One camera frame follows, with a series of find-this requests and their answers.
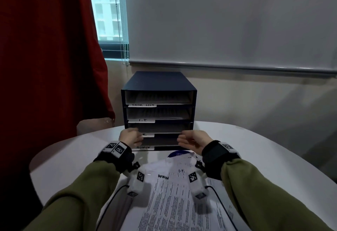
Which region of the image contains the person's right hand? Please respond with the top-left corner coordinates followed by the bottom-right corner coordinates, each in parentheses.
top-left (177, 130), bottom-right (214, 156)

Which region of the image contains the person's left hand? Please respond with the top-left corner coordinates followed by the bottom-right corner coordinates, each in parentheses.
top-left (118, 128), bottom-right (144, 148)

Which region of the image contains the white printed paper sheet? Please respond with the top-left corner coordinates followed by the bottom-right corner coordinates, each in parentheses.
top-left (126, 92), bottom-right (193, 105)

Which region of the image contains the dark blue paper tray organizer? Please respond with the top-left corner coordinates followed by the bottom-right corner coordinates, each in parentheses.
top-left (121, 71), bottom-right (197, 152)

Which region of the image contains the pile of printed papers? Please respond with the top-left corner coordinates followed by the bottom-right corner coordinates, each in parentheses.
top-left (118, 155), bottom-right (239, 231)

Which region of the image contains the person's right forearm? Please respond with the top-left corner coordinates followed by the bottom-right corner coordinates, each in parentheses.
top-left (220, 158), bottom-right (333, 231)

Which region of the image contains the person's left forearm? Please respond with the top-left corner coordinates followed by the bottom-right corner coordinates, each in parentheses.
top-left (24, 160), bottom-right (121, 231)

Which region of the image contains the black right wrist band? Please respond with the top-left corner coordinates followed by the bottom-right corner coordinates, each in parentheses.
top-left (201, 140), bottom-right (242, 181)

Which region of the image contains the black wrist band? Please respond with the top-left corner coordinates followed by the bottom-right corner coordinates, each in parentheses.
top-left (93, 141), bottom-right (135, 174)
top-left (201, 140), bottom-right (242, 181)

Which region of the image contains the black left wrist band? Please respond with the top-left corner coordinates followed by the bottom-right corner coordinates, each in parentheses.
top-left (93, 141), bottom-right (135, 174)

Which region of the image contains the beige chair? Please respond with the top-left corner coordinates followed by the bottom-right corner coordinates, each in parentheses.
top-left (76, 117), bottom-right (116, 136)

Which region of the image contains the wide white roller blind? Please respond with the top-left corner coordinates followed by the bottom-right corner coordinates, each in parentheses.
top-left (124, 0), bottom-right (337, 75)

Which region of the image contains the red curtain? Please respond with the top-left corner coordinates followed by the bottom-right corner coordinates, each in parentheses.
top-left (0, 0), bottom-right (115, 176)

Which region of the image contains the window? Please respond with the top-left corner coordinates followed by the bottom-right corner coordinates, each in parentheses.
top-left (87, 0), bottom-right (130, 60)

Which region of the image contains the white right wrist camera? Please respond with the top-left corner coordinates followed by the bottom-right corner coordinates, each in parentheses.
top-left (187, 161), bottom-right (209, 200)

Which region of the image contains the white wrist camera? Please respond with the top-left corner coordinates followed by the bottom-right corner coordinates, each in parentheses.
top-left (187, 161), bottom-right (209, 200)
top-left (126, 161), bottom-right (147, 198)

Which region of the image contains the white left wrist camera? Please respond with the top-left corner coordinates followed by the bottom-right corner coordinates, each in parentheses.
top-left (126, 161), bottom-right (147, 198)

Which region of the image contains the black cable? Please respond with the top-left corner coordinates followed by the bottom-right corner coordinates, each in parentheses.
top-left (205, 185), bottom-right (251, 231)
top-left (95, 185), bottom-right (130, 231)

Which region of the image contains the bead chain blind cord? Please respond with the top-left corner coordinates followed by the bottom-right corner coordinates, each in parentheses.
top-left (113, 0), bottom-right (130, 67)

